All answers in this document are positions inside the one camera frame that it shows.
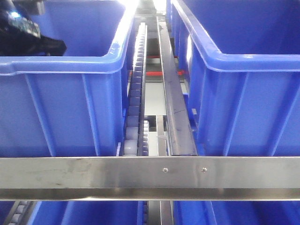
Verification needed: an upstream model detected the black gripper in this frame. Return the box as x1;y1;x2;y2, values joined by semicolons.
0;0;67;56

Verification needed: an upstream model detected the large blue bin left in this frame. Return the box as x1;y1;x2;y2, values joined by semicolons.
0;0;138;157

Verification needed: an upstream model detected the large blue bin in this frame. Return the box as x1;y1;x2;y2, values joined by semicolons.
168;0;300;156
0;0;138;157

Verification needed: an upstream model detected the roller track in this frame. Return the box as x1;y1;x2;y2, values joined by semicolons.
123;22;147;157

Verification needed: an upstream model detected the large blue bin right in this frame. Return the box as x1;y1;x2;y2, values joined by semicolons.
168;0;300;156

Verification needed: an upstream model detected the steel divider rail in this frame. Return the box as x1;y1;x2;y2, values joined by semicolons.
157;16;198;156

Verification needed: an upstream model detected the steel front rail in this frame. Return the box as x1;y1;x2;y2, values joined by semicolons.
0;156;300;201

